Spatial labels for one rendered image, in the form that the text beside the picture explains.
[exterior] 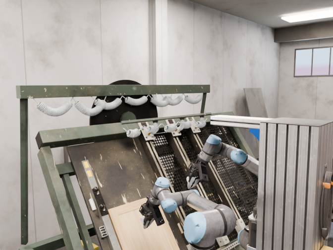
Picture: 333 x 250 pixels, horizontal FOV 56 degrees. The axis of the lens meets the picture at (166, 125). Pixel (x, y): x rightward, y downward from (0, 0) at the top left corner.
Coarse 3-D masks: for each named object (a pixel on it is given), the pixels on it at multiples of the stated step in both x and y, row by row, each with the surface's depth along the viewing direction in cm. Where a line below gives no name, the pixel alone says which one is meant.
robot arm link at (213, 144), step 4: (212, 136) 180; (216, 136) 182; (208, 140) 181; (212, 140) 179; (216, 140) 178; (220, 140) 180; (208, 144) 180; (212, 144) 179; (216, 144) 179; (220, 144) 181; (204, 148) 182; (208, 148) 180; (212, 148) 180; (216, 148) 180; (220, 148) 181; (204, 152) 182; (208, 152) 181; (212, 152) 181; (216, 152) 182
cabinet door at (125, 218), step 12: (132, 204) 229; (120, 216) 219; (132, 216) 224; (144, 216) 229; (120, 228) 214; (132, 228) 219; (156, 228) 229; (168, 228) 235; (120, 240) 209; (132, 240) 214; (144, 240) 219; (156, 240) 224; (168, 240) 229
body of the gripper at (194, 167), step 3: (198, 156) 186; (198, 159) 184; (201, 159) 183; (192, 162) 190; (195, 162) 189; (198, 162) 187; (201, 162) 185; (204, 162) 183; (207, 162) 183; (189, 165) 191; (192, 165) 188; (195, 165) 188; (189, 168) 191; (192, 168) 188; (195, 168) 186; (189, 171) 189; (192, 171) 186; (195, 171) 184; (198, 171) 185; (195, 174) 185; (198, 174) 186; (198, 177) 187
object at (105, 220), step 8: (88, 168) 223; (88, 176) 219; (88, 184) 218; (96, 184) 219; (104, 216) 210; (104, 224) 207; (112, 232) 207; (112, 240) 204; (112, 248) 202; (120, 248) 204
